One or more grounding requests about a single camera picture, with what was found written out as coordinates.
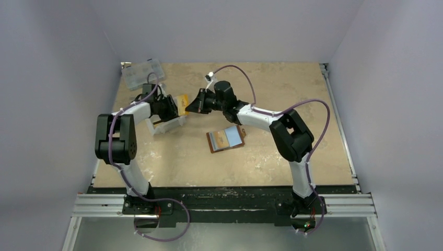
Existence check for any gold logo credit card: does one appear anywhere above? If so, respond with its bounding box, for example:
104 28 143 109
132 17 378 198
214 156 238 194
174 94 189 116

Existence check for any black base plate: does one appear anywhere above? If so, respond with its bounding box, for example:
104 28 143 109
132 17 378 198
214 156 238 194
87 185 358 230

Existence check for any clear plastic organizer box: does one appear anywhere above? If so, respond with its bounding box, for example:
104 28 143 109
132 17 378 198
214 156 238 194
121 59 166 90

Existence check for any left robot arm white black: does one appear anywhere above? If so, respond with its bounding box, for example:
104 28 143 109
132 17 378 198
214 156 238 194
95 83 183 214

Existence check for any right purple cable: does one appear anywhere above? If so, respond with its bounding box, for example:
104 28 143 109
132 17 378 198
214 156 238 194
211 65 331 236

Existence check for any white plastic card tray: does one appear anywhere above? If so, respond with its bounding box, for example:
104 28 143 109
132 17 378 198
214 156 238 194
145 115 187 135

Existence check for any gold patterned credit card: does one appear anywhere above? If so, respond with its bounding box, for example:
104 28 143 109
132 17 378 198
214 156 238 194
210 130 230 151

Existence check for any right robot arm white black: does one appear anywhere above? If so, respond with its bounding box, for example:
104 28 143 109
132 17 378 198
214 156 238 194
186 81 316 214

